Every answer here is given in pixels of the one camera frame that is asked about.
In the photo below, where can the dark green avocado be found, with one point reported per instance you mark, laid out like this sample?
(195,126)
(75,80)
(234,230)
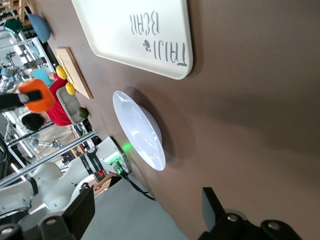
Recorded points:
(82,112)

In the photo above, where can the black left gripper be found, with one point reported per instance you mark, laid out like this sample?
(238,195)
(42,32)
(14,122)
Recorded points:
(8,101)

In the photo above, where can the grey divided tray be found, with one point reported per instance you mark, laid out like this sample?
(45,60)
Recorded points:
(67,105)

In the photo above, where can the aluminium frame post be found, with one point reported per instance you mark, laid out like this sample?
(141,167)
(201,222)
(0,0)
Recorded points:
(50,152)

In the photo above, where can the yellow lemon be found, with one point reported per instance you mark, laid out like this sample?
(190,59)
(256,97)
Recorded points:
(60,72)
(70,88)

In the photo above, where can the person in red shirt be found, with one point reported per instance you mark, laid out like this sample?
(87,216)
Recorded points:
(58,115)

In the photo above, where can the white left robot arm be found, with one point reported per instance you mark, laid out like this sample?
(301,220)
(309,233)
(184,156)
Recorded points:
(57,190)

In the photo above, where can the cream bear print tray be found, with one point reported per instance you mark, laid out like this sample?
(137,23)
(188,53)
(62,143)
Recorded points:
(130,30)

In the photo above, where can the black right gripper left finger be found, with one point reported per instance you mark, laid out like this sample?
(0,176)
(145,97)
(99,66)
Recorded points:
(62,225)

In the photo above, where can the blue bowl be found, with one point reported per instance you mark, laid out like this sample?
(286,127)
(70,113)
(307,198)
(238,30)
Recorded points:
(40,27)

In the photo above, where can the pale lavender plate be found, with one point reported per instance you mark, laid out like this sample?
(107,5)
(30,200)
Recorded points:
(140,130)

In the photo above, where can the orange fruit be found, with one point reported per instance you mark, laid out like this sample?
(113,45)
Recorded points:
(42,87)

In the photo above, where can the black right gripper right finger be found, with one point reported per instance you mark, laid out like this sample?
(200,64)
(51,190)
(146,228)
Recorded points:
(225,225)

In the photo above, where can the wooden drying rack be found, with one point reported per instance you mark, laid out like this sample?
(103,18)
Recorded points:
(20,10)

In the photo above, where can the wooden cutting board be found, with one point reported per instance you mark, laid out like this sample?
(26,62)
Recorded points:
(77,75)

